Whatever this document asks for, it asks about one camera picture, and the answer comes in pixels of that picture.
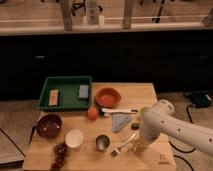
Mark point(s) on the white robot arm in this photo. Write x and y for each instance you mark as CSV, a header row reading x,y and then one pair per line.
x,y
159,119

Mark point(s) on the green plastic tray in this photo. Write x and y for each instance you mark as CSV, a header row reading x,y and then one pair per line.
x,y
68,87

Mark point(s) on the white cup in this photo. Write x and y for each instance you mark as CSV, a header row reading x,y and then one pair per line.
x,y
74,138

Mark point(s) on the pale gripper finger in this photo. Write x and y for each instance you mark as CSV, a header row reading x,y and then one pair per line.
x,y
143,147
138,147

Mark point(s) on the green plastic cup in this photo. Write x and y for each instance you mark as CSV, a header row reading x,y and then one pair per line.
x,y
141,113

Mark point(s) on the blue sponge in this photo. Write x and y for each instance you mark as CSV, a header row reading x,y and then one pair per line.
x,y
83,91

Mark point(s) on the dark blue floor object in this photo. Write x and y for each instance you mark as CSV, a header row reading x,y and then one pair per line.
x,y
200,99

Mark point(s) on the blue triangular cloth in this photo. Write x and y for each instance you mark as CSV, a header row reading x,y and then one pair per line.
x,y
119,121

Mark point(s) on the yellow banana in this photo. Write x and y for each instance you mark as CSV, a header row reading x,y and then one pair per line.
x,y
132,149

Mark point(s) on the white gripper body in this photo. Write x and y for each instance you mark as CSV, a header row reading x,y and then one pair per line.
x,y
147,138

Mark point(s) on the small metal cup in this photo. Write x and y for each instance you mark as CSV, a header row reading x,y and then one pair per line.
x,y
102,142

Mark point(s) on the orange fruit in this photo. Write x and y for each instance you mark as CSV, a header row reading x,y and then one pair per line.
x,y
92,113

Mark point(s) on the orange red bowl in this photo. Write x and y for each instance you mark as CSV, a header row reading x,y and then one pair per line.
x,y
107,97

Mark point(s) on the dark maroon bowl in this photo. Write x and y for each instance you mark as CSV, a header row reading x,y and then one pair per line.
x,y
49,126

